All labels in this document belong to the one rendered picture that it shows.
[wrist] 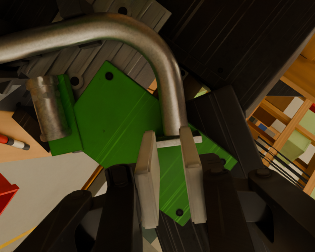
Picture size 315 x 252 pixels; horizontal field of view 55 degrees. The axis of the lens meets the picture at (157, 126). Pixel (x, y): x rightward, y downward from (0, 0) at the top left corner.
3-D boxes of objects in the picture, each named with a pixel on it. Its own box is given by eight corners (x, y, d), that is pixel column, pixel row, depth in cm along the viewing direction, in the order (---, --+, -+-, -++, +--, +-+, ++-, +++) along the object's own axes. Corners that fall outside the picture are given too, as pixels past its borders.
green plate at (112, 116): (76, 122, 48) (182, 203, 48) (55, 131, 40) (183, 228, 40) (119, 62, 46) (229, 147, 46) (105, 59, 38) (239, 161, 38)
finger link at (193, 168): (185, 166, 14) (202, 164, 14) (178, 126, 20) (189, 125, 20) (192, 225, 14) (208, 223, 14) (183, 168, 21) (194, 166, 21)
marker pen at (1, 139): (27, 142, 69) (32, 147, 69) (22, 148, 69) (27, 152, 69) (-9, 129, 57) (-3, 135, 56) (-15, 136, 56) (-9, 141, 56)
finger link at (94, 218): (138, 239, 13) (69, 246, 13) (146, 185, 18) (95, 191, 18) (133, 207, 12) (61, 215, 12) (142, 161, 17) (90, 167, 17)
